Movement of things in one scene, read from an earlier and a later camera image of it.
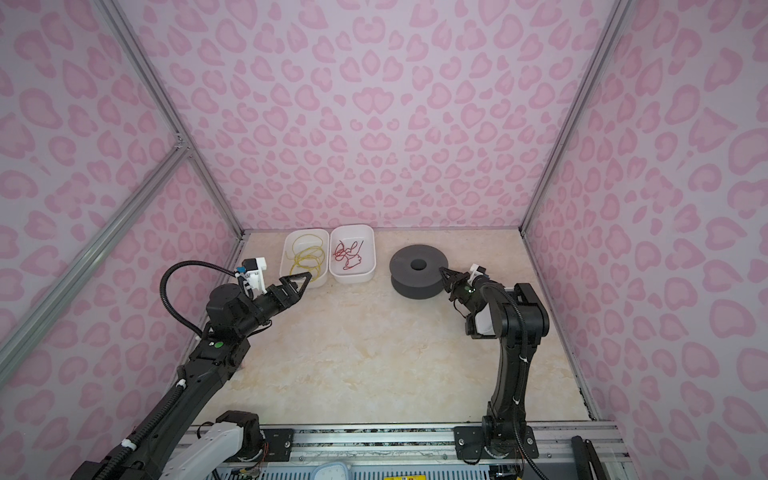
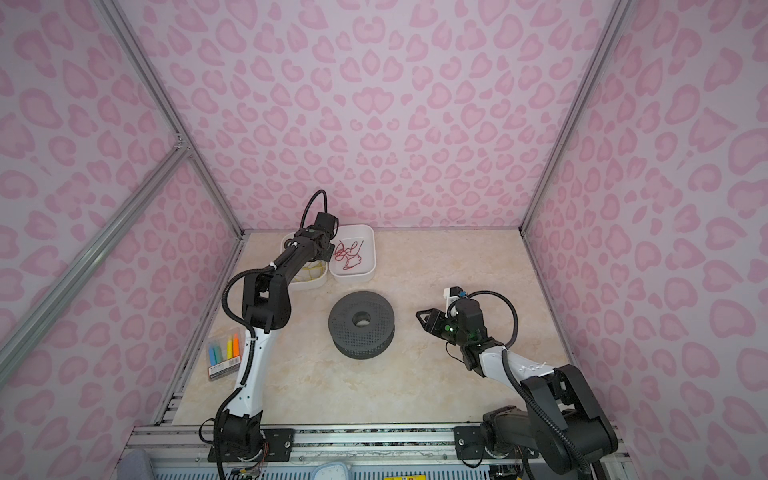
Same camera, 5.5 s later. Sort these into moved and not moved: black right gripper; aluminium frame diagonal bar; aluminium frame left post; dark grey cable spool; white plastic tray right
Moved: dark grey cable spool; black right gripper
Not moved: aluminium frame diagonal bar; white plastic tray right; aluminium frame left post
